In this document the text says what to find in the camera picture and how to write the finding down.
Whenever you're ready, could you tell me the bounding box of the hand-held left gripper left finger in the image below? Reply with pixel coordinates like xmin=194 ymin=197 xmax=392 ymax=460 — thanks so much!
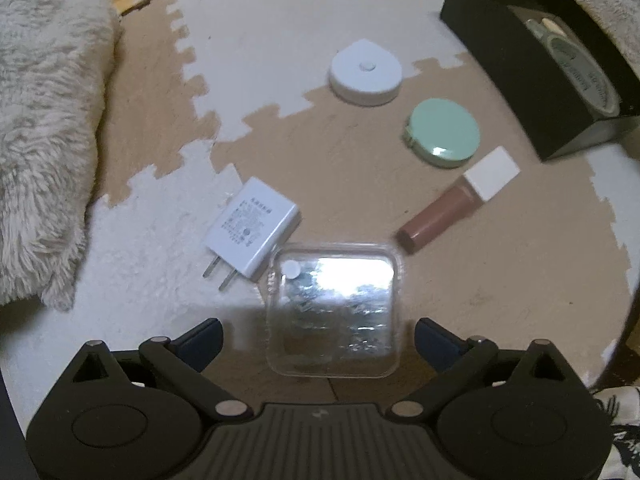
xmin=70 ymin=317 xmax=253 ymax=418

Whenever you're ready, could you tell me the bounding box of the fluffy white pillow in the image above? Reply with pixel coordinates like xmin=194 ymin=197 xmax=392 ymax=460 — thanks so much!
xmin=0 ymin=0 xmax=123 ymax=311
xmin=510 ymin=0 xmax=640 ymax=76

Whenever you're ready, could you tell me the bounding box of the clear plastic square case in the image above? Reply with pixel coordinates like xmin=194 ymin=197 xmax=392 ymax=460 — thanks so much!
xmin=264 ymin=241 xmax=405 ymax=378

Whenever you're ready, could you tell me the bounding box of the brown lip gloss tube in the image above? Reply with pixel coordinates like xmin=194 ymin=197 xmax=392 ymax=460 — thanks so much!
xmin=395 ymin=146 xmax=521 ymax=255

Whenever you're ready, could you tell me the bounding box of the mint green compact mirror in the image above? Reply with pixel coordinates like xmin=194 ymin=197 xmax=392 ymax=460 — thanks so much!
xmin=403 ymin=99 xmax=481 ymax=168

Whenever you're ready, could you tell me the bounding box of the printed cloth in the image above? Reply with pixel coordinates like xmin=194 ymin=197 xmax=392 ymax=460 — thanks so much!
xmin=590 ymin=385 xmax=640 ymax=480

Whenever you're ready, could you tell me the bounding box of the white round tape measure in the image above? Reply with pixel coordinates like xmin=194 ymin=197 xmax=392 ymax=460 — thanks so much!
xmin=328 ymin=38 xmax=402 ymax=107

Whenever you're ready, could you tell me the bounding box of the black box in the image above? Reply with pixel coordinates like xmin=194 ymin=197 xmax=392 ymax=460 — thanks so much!
xmin=439 ymin=0 xmax=640 ymax=162

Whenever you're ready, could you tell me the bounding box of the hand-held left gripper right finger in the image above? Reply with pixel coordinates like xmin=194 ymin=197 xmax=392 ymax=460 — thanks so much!
xmin=387 ymin=317 xmax=576 ymax=418

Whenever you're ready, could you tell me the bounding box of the beige and white foam mat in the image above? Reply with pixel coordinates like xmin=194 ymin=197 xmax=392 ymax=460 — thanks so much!
xmin=0 ymin=0 xmax=640 ymax=411

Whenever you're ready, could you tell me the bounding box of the white plug charger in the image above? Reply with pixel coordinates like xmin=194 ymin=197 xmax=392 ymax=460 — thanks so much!
xmin=201 ymin=176 xmax=302 ymax=293

